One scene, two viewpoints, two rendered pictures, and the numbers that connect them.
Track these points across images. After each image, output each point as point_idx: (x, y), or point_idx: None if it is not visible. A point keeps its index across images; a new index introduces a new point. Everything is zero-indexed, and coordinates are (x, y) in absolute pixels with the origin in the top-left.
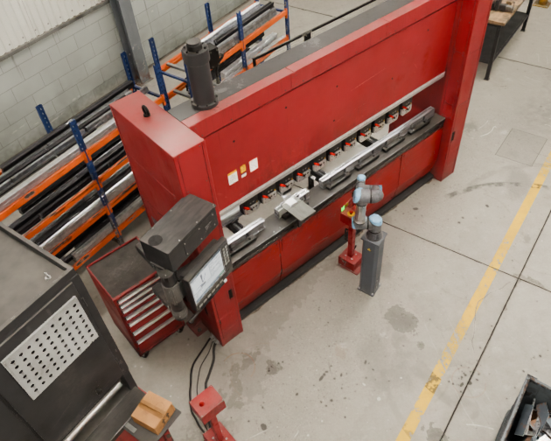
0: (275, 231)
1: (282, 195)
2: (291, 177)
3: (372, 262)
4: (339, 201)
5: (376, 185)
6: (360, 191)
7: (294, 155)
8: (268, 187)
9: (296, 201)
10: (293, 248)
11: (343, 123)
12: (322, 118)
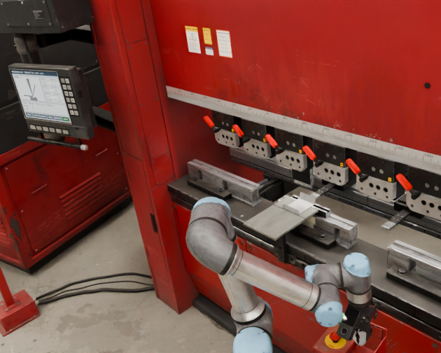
0: (243, 218)
1: (294, 179)
2: (299, 146)
3: None
4: (394, 329)
5: (334, 298)
6: (205, 202)
7: (305, 95)
8: (251, 121)
9: (295, 209)
10: (274, 295)
11: None
12: (386, 48)
